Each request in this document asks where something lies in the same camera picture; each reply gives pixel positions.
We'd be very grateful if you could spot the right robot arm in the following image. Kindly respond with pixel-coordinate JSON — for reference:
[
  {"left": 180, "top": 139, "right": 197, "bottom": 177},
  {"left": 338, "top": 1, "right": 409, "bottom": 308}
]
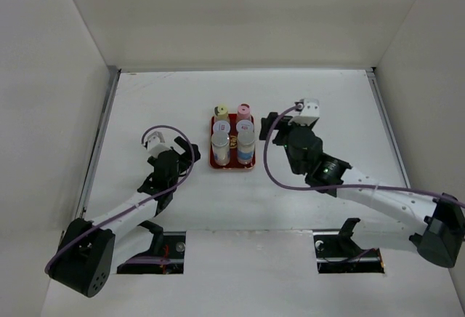
[{"left": 259, "top": 107, "right": 464, "bottom": 268}]

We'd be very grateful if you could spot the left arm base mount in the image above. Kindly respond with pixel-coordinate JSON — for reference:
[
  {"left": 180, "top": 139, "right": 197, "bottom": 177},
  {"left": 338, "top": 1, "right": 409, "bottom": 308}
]
[{"left": 116, "top": 220, "right": 187, "bottom": 275}]

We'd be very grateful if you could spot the blue label silver cap bottle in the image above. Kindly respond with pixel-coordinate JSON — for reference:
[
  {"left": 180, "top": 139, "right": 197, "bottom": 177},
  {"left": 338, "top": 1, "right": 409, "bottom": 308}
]
[{"left": 237, "top": 130, "right": 255, "bottom": 165}]

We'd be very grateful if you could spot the yellow cap condiment bottle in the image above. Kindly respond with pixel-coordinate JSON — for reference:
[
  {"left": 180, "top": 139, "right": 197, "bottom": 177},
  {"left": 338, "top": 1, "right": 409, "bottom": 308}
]
[{"left": 214, "top": 104, "right": 230, "bottom": 122}]

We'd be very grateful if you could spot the red label jar front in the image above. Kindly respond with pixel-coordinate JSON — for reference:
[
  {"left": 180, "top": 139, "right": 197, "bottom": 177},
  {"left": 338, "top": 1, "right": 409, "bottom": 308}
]
[{"left": 236, "top": 119, "right": 254, "bottom": 133}]

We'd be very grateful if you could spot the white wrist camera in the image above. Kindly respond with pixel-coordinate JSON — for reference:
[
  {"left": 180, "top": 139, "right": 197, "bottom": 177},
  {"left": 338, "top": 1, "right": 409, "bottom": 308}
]
[
  {"left": 142, "top": 131, "right": 170, "bottom": 159},
  {"left": 291, "top": 98, "right": 320, "bottom": 127}
]

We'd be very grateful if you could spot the purple cable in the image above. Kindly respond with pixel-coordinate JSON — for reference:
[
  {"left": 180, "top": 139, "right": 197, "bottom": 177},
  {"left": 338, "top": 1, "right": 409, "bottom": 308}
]
[
  {"left": 44, "top": 125, "right": 195, "bottom": 274},
  {"left": 262, "top": 104, "right": 465, "bottom": 209}
]

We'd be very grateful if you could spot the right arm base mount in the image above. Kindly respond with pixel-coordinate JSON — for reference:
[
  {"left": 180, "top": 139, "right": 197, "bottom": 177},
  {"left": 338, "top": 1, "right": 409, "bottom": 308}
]
[{"left": 313, "top": 218, "right": 384, "bottom": 274}]

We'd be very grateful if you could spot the red label jar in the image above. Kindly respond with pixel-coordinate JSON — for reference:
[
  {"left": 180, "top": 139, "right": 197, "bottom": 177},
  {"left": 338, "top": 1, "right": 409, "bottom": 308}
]
[
  {"left": 236, "top": 119, "right": 254, "bottom": 133},
  {"left": 212, "top": 120, "right": 231, "bottom": 134}
]

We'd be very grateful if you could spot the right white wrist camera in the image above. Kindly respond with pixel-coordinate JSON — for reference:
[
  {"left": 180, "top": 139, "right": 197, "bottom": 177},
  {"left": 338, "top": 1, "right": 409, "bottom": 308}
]
[{"left": 291, "top": 98, "right": 320, "bottom": 127}]

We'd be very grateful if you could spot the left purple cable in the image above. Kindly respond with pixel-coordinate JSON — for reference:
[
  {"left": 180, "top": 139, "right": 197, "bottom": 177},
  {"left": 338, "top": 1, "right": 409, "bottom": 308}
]
[{"left": 44, "top": 125, "right": 195, "bottom": 274}]

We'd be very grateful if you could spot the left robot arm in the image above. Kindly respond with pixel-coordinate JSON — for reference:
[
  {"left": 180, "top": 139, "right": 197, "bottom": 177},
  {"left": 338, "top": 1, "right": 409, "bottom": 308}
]
[{"left": 45, "top": 132, "right": 201, "bottom": 297}]

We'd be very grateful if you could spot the red lacquer tray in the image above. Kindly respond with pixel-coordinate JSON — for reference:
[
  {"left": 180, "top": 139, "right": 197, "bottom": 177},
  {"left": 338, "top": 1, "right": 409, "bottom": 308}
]
[{"left": 209, "top": 113, "right": 256, "bottom": 170}]

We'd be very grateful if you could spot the tall silver cap spice bottle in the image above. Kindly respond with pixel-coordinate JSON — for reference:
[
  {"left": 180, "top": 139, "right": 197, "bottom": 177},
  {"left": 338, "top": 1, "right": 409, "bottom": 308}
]
[{"left": 211, "top": 131, "right": 230, "bottom": 166}]

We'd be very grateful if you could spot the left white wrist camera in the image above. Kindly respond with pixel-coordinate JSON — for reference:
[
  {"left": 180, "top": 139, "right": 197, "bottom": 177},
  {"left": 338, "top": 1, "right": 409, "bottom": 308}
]
[{"left": 142, "top": 131, "right": 170, "bottom": 159}]

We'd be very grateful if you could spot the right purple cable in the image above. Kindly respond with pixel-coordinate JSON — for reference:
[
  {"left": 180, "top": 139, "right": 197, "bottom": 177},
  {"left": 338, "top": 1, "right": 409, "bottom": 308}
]
[{"left": 262, "top": 104, "right": 465, "bottom": 209}]

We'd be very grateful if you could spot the pink cap condiment bottle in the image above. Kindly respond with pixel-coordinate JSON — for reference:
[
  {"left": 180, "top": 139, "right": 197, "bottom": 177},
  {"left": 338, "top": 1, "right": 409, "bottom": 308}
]
[{"left": 236, "top": 103, "right": 251, "bottom": 121}]

